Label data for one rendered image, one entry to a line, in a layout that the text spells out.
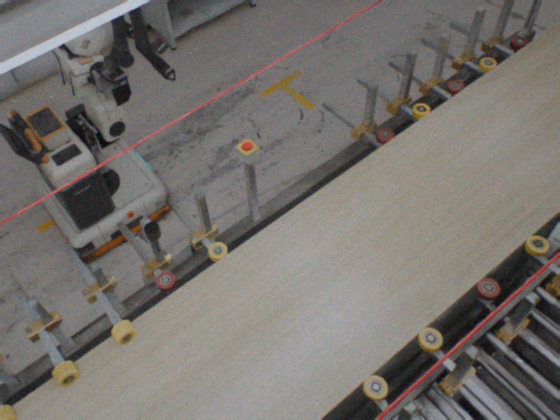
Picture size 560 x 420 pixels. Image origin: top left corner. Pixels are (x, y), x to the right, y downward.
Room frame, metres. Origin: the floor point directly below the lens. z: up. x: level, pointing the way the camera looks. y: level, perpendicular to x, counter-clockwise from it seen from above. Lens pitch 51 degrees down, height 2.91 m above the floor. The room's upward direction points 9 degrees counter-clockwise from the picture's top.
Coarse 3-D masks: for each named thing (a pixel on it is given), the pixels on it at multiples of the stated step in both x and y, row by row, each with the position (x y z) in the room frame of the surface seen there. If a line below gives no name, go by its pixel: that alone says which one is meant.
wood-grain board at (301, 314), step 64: (512, 64) 2.07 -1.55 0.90; (448, 128) 1.71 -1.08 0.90; (512, 128) 1.65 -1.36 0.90; (320, 192) 1.46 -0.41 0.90; (384, 192) 1.40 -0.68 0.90; (448, 192) 1.35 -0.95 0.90; (512, 192) 1.30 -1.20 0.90; (256, 256) 1.18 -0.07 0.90; (320, 256) 1.14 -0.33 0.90; (384, 256) 1.09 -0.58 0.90; (448, 256) 1.05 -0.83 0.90; (192, 320) 0.95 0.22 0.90; (256, 320) 0.90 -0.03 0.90; (320, 320) 0.86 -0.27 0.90; (384, 320) 0.83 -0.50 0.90; (128, 384) 0.74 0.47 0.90; (192, 384) 0.70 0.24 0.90; (256, 384) 0.67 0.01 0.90; (320, 384) 0.63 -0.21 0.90
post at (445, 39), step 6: (444, 36) 2.12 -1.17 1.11; (450, 36) 2.12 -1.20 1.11; (444, 42) 2.11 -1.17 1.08; (438, 48) 2.13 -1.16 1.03; (444, 48) 2.10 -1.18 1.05; (438, 54) 2.12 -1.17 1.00; (444, 54) 2.11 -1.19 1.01; (438, 60) 2.12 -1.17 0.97; (444, 60) 2.12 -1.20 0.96; (438, 66) 2.11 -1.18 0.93; (438, 72) 2.10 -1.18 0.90; (432, 78) 2.12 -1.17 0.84; (438, 78) 2.11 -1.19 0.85; (432, 96) 2.10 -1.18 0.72
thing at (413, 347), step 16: (512, 256) 1.08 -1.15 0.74; (496, 272) 1.04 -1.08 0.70; (512, 272) 1.16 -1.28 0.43; (464, 304) 0.95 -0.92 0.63; (448, 320) 0.91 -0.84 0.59; (464, 320) 1.06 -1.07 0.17; (448, 336) 1.00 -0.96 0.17; (400, 352) 0.75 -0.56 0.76; (416, 352) 0.82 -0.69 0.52; (384, 368) 0.71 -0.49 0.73; (400, 368) 0.85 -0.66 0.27; (416, 368) 0.87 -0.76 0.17; (400, 384) 0.81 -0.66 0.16; (352, 400) 0.63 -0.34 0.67; (368, 400) 0.75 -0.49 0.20; (384, 400) 0.76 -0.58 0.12; (336, 416) 0.59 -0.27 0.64; (352, 416) 0.70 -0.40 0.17
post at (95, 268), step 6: (96, 264) 1.14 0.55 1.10; (96, 270) 1.12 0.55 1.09; (96, 276) 1.12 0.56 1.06; (102, 276) 1.13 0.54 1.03; (102, 282) 1.12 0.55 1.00; (108, 282) 1.13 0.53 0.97; (108, 294) 1.12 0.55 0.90; (114, 294) 1.13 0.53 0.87; (114, 300) 1.13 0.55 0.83; (114, 306) 1.12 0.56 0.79; (120, 306) 1.13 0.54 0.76; (120, 312) 1.12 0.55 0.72
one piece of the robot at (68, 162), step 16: (16, 112) 2.21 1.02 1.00; (80, 128) 2.22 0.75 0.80; (32, 144) 1.99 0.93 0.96; (80, 144) 2.09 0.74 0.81; (48, 160) 2.00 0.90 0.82; (64, 160) 1.99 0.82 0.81; (80, 160) 1.98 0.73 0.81; (96, 160) 2.21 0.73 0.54; (48, 176) 1.92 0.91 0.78; (64, 176) 1.91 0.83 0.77; (96, 176) 1.99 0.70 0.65; (64, 192) 1.90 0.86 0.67; (80, 192) 1.93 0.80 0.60; (96, 192) 1.97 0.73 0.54; (112, 192) 2.14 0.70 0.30; (64, 208) 2.03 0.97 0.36; (80, 208) 1.91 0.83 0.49; (96, 208) 1.95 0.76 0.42; (112, 208) 1.99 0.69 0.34; (80, 224) 1.89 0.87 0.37
